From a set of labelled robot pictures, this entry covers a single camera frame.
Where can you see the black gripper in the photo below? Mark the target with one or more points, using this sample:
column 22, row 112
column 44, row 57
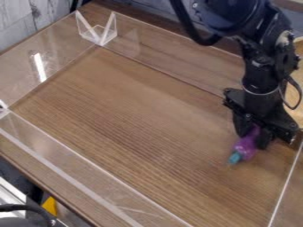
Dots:
column 260, row 110

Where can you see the purple toy eggplant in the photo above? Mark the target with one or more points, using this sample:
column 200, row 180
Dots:
column 244, row 148

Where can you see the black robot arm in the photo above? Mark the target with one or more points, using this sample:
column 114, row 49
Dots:
column 261, row 29

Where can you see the clear acrylic tray walls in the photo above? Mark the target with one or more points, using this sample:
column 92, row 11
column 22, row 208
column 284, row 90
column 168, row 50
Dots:
column 118, row 129

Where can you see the yellow and black device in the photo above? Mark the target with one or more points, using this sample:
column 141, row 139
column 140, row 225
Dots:
column 45, row 213

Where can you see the clear acrylic corner bracket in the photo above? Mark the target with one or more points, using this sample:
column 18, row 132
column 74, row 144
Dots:
column 97, row 34

